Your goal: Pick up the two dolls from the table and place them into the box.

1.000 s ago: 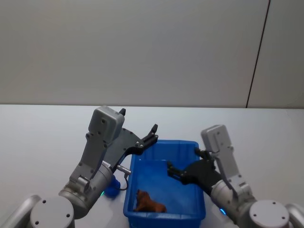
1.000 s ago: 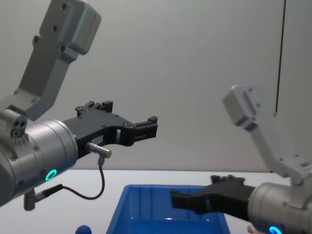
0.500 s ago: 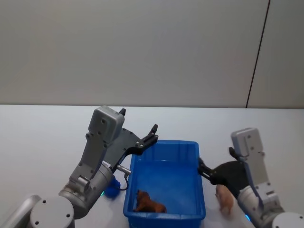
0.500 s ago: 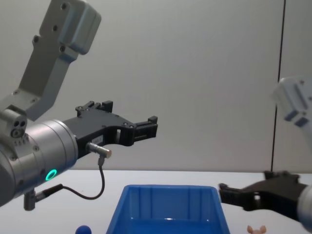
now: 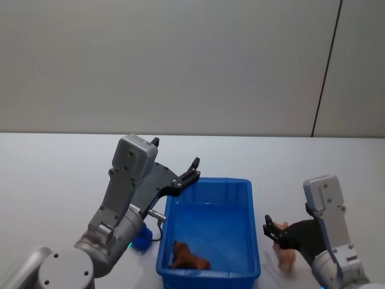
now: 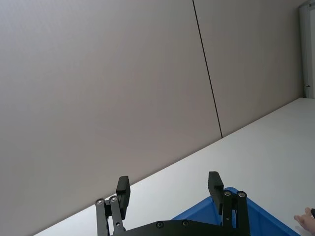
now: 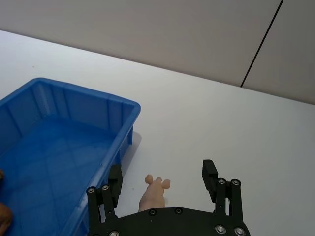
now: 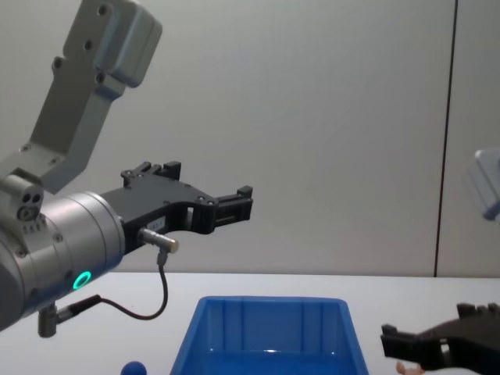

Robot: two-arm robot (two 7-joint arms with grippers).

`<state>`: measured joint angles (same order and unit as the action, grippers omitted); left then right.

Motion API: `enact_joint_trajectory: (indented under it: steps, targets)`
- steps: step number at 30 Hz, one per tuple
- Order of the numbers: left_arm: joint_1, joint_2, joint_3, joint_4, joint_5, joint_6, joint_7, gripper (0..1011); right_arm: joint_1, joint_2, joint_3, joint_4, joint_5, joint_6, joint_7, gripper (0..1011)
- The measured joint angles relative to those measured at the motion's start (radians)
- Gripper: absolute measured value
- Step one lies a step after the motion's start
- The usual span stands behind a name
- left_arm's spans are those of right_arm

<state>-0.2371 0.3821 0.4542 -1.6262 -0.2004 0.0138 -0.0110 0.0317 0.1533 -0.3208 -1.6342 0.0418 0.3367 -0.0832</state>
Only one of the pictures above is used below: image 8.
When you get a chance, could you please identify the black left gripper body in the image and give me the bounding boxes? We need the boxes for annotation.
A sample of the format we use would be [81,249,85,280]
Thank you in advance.
[99,173,216,255]

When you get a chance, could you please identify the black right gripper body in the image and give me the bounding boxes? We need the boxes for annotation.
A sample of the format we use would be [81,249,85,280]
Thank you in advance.
[419,316,500,370]

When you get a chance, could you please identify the small pink object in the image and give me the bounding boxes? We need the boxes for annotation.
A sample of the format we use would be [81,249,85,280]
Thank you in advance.
[395,360,425,375]

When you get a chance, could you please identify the blue plastic bin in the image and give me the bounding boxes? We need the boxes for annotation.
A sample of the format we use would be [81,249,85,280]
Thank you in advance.
[168,295,370,375]

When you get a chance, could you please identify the small blue ball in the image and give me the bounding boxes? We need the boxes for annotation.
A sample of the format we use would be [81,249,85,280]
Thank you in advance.
[120,361,148,375]

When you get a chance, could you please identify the thin dark cable with silver plugs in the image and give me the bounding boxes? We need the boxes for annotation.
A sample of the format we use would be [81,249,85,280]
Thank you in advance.
[37,227,180,338]

